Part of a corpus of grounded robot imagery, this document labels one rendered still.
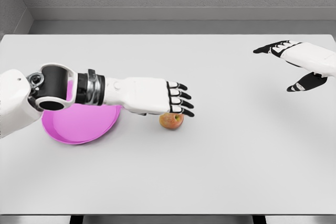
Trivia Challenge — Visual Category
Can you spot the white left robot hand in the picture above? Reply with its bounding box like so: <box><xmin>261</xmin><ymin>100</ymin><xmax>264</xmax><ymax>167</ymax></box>
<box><xmin>125</xmin><ymin>77</ymin><xmax>195</xmax><ymax>118</ymax></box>

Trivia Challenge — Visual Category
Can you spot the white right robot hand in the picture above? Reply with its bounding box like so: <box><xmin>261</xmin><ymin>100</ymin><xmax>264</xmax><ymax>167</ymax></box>
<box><xmin>253</xmin><ymin>40</ymin><xmax>332</xmax><ymax>92</ymax></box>

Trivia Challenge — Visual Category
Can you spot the red-green apple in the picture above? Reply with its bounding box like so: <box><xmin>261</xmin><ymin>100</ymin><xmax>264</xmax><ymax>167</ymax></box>
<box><xmin>159</xmin><ymin>112</ymin><xmax>184</xmax><ymax>131</ymax></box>

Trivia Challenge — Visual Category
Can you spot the pink round plate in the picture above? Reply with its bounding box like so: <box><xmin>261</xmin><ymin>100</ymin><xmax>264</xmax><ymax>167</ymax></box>
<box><xmin>41</xmin><ymin>81</ymin><xmax>121</xmax><ymax>146</ymax></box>

